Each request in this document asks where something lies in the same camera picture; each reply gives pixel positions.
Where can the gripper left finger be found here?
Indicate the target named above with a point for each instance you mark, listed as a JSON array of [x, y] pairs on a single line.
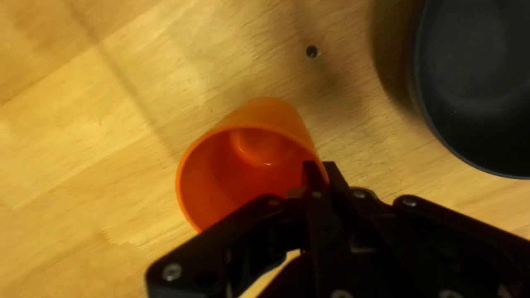
[[248, 225]]

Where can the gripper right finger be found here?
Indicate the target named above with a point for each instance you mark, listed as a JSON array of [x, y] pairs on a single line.
[[447, 240]]

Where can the orange plastic cup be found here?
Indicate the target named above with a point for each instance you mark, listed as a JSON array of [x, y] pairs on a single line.
[[232, 174]]

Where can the black bowl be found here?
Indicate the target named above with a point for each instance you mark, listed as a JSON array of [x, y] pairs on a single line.
[[476, 82]]

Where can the dark screw in table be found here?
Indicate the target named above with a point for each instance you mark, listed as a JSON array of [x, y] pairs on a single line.
[[311, 51]]

